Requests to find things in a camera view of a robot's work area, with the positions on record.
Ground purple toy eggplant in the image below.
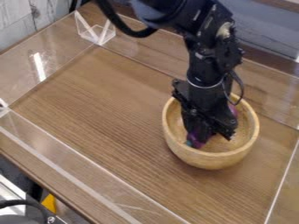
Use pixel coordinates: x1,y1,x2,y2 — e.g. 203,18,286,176
182,111,218,149

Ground clear acrylic tray wall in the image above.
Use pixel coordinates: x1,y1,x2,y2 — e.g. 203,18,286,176
0,17,299,224

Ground brown wooden bowl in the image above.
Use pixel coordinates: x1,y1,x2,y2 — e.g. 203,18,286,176
162,92,262,172

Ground black cable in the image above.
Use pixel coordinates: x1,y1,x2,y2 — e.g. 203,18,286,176
0,199,53,224

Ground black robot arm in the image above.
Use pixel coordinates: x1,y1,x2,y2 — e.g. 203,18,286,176
95,0,245,148

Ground clear acrylic corner bracket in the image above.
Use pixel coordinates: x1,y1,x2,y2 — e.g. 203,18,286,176
74,11,117,46

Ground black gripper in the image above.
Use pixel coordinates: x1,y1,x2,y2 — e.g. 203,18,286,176
173,77,239,144

